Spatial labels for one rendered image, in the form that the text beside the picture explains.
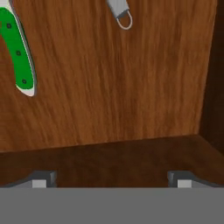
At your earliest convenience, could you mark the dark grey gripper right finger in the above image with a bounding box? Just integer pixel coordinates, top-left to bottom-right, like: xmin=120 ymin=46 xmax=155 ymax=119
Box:
xmin=167 ymin=171 xmax=224 ymax=189

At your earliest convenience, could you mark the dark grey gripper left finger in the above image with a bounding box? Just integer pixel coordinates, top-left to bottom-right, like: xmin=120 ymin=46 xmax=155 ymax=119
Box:
xmin=0 ymin=171 xmax=58 ymax=189

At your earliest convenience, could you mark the brown wooden drawer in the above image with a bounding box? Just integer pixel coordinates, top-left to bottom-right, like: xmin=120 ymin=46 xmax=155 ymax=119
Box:
xmin=0 ymin=0 xmax=224 ymax=189

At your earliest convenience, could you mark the grey peeler with loop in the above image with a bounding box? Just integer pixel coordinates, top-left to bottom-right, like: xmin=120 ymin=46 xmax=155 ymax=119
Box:
xmin=106 ymin=0 xmax=134 ymax=31

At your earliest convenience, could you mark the green handled knife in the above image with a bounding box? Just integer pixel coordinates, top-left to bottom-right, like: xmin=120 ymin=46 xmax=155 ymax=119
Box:
xmin=0 ymin=0 xmax=38 ymax=98

